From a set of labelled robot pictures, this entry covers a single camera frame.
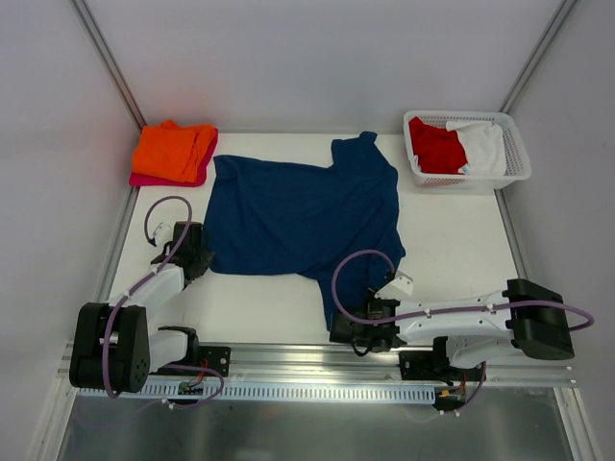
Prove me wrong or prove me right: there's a blue t shirt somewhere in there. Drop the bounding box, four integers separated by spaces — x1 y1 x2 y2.
203 132 406 320

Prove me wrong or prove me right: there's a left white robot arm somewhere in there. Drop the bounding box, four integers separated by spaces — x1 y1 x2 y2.
69 222 214 396

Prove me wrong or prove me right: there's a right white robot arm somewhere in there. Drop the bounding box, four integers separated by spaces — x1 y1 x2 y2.
330 273 575 385

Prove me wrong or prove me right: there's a pink folded t shirt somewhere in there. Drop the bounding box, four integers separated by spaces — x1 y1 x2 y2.
128 127 220 188

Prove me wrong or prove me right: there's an orange folded t shirt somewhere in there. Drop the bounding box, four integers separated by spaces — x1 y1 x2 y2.
132 120 215 182

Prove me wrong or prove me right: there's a red t shirt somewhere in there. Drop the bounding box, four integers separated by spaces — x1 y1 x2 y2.
408 117 467 175

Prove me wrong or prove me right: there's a white plastic basket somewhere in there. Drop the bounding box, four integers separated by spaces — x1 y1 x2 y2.
404 110 531 193

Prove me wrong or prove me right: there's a white t shirt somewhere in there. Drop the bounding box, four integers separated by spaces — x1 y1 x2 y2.
446 121 506 177

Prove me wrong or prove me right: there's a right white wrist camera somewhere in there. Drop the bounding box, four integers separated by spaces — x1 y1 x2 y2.
374 271 414 302

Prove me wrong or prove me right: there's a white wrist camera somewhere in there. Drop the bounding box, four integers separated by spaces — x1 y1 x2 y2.
374 271 414 302
147 223 173 247

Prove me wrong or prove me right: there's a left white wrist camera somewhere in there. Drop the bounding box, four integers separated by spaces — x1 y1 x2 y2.
147 223 173 247

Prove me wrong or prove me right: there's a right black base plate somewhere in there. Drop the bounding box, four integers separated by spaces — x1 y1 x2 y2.
398 351 482 385

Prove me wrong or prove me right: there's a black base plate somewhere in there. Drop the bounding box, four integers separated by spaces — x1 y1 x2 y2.
193 345 232 377
398 351 482 385

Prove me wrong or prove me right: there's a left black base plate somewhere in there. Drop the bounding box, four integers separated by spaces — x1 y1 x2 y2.
193 345 232 377

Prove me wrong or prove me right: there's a white slotted cable duct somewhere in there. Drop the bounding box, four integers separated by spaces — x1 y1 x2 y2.
76 378 436 403

